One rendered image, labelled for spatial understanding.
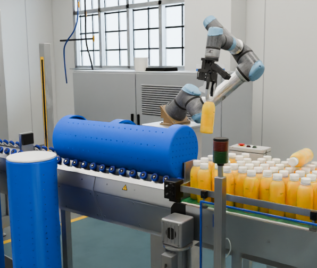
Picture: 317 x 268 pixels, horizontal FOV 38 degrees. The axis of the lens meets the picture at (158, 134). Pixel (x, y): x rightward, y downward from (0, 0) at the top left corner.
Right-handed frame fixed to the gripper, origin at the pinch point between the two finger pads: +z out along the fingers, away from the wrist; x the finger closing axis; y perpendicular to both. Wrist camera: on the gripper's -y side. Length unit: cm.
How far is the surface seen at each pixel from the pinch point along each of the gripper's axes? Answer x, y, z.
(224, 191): 39, -31, 38
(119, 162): 9, 44, 41
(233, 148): -21.4, -8.3, 25.3
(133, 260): -88, 88, 133
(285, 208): 25, -53, 42
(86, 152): 9, 68, 40
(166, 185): 24, 5, 44
